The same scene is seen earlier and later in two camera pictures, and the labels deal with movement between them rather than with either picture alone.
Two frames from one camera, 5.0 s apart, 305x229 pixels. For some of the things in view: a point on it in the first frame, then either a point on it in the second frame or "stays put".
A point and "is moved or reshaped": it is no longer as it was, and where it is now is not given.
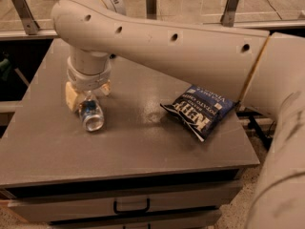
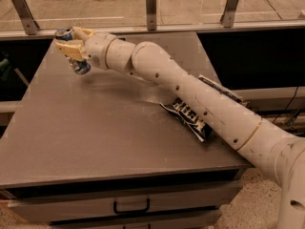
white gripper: [89, 79] to [95, 51]
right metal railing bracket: [229, 15] stays put
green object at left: [5, 67] stays put
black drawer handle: [138, 211] stays put
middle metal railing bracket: [152, 4] stays put
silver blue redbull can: [91, 114] is moved or reshaped
